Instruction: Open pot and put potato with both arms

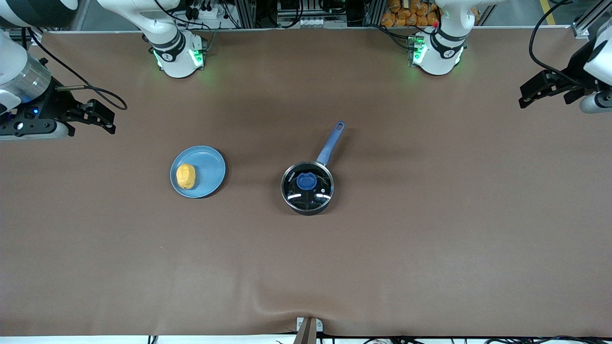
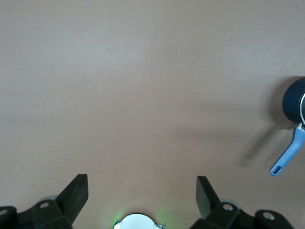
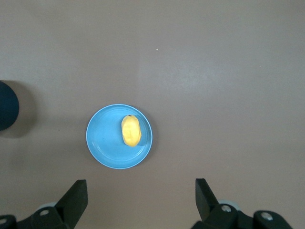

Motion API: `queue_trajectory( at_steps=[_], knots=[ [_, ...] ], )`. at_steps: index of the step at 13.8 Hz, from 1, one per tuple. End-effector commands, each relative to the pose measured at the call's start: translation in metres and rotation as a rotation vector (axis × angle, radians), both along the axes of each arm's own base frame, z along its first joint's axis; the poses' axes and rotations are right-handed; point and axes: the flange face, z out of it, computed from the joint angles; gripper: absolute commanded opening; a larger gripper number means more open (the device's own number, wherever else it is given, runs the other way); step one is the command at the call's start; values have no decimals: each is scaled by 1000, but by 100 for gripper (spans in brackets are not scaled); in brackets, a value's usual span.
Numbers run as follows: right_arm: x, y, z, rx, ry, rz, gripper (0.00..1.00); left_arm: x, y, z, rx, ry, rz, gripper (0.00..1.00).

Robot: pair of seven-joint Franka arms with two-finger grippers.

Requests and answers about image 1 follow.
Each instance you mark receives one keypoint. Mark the yellow potato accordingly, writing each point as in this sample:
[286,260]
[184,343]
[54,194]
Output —
[186,177]

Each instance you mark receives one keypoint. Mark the white power strip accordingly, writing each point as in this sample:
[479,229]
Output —
[311,22]

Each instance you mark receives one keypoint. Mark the blue round plate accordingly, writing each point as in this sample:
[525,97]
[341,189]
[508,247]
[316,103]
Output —
[205,167]

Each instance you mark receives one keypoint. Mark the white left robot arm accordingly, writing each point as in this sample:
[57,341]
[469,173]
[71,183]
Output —
[440,57]

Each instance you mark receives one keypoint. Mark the aluminium frame profile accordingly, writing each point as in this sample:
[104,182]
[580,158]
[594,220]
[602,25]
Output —
[581,31]

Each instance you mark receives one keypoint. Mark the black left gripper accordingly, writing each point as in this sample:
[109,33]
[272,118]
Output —
[575,67]

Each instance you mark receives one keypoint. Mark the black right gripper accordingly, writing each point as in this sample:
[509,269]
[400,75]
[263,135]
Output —
[53,104]

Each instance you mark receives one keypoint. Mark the pile of orange items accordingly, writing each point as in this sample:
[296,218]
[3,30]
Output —
[401,14]

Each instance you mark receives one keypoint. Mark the glass lid with blue knob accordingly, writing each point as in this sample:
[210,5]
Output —
[306,181]

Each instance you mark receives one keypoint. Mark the brown table mat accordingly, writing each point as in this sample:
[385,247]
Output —
[306,267]

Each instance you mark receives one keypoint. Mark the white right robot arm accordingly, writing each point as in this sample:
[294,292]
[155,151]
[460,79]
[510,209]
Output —
[174,62]

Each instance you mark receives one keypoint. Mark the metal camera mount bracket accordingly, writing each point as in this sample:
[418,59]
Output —
[306,334]

